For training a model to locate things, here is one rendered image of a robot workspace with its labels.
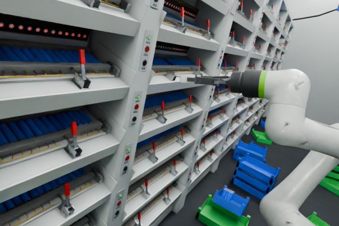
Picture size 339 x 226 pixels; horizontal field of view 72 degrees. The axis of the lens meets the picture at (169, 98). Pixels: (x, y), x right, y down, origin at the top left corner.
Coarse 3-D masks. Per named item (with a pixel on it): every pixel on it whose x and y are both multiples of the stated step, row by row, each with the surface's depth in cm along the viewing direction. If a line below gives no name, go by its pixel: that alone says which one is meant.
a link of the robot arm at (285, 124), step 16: (272, 112) 69; (288, 112) 66; (304, 112) 67; (272, 128) 67; (288, 128) 65; (304, 128) 66; (320, 128) 69; (336, 128) 73; (288, 144) 67; (304, 144) 68; (320, 144) 69; (336, 144) 70
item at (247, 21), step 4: (240, 4) 179; (236, 8) 128; (236, 12) 130; (240, 12) 143; (236, 16) 134; (240, 16) 139; (244, 16) 167; (248, 16) 182; (236, 20) 138; (240, 20) 143; (244, 20) 149; (248, 20) 166; (252, 20) 165; (256, 20) 179; (240, 24) 148; (244, 24) 154; (248, 24) 160; (252, 24) 168; (256, 24) 179; (248, 28) 166; (252, 28) 174
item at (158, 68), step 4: (152, 68) 88; (156, 68) 90; (160, 68) 93; (164, 68) 95; (168, 68) 98; (172, 68) 101; (176, 68) 104; (180, 68) 108; (184, 68) 112; (188, 68) 116; (196, 68) 125; (200, 68) 130; (176, 72) 103
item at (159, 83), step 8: (192, 56) 134; (200, 64) 131; (152, 72) 77; (160, 72) 95; (184, 72) 112; (208, 72) 130; (152, 80) 83; (160, 80) 87; (168, 80) 92; (176, 80) 96; (152, 88) 82; (160, 88) 87; (168, 88) 93; (176, 88) 99
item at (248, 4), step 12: (240, 0) 184; (252, 0) 179; (252, 12) 180; (240, 36) 187; (252, 36) 182; (252, 48) 191; (240, 60) 189; (228, 108) 199; (228, 120) 200; (216, 168) 218
